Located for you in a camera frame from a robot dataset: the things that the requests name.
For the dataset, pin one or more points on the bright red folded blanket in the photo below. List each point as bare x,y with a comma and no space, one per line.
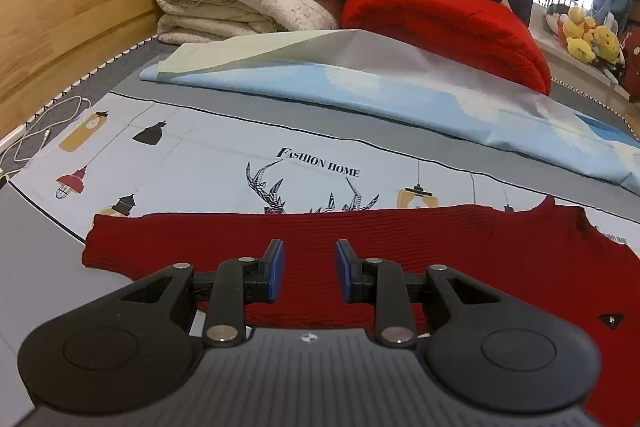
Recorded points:
479,33

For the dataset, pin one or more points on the yellow plush toy pile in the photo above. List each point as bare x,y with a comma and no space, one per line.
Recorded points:
585,40

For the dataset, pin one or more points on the printed deer bed sheet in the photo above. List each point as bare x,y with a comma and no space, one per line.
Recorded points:
129,157

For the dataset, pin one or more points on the dark red knit sweater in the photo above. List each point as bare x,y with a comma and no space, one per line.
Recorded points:
549,256

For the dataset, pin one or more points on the light blue folded sheet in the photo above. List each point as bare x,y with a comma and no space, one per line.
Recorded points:
379,76

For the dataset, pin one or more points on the wooden headboard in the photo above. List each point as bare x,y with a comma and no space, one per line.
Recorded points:
48,44

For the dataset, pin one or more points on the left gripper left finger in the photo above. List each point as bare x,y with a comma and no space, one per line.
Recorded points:
237,283

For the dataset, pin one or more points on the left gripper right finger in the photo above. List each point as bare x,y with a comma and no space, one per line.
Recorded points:
381,284

